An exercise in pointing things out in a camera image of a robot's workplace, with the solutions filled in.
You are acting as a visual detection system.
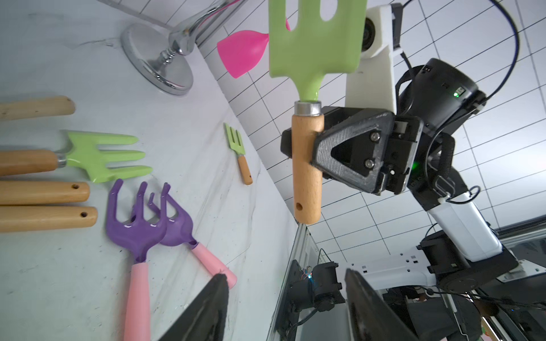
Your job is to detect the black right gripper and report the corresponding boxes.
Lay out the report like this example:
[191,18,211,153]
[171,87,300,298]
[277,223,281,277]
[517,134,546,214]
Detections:
[280,57,487,196]

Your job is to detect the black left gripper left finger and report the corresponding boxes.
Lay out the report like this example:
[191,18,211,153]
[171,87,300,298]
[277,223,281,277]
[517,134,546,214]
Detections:
[160,274,229,341]

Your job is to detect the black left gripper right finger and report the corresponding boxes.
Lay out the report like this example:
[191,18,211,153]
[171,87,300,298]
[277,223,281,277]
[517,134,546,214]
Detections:
[345,269,418,341]

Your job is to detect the green rake wooden handle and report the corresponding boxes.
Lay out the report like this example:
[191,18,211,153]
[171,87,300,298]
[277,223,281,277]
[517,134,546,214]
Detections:
[224,123,253,186]

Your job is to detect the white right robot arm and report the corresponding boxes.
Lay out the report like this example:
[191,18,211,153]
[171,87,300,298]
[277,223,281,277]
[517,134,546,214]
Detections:
[281,58,518,293]

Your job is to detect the dark green small rake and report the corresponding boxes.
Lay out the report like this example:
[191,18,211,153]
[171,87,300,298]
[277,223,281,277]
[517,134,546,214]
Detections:
[1,96,76,122]

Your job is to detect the pink plastic wine glass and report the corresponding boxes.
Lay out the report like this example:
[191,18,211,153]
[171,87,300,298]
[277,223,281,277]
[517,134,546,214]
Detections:
[217,30,270,79]

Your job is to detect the silver wine glass rack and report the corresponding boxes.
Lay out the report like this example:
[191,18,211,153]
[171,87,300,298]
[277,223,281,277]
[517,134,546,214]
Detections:
[120,1,244,96]

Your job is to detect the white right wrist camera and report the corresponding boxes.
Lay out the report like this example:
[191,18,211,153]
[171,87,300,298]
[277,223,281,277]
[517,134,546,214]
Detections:
[345,3,403,113]

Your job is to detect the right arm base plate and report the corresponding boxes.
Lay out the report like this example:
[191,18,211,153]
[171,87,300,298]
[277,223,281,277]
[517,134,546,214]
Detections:
[274,260,346,340]

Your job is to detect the purple rake pink handle right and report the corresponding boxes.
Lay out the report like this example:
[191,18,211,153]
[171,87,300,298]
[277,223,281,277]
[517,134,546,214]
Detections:
[160,194,237,289]

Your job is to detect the purple rake pink handle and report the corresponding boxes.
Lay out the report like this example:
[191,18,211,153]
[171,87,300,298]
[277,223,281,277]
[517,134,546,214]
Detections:
[160,194,237,289]
[105,179,170,340]

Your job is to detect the purple rake pink handle left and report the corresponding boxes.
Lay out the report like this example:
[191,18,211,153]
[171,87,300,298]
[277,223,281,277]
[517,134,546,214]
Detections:
[105,179,170,340]

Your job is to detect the green fork tool wooden handle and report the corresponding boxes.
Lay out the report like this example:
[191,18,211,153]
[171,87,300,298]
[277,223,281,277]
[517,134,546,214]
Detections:
[1,132,153,183]

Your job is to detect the green tool wooden handle lower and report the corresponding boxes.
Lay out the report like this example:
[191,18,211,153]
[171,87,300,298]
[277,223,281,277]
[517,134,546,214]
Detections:
[1,206,98,233]

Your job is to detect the green tool wooden handle upper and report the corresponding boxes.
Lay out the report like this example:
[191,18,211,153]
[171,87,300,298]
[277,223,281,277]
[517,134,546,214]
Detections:
[1,180,90,205]

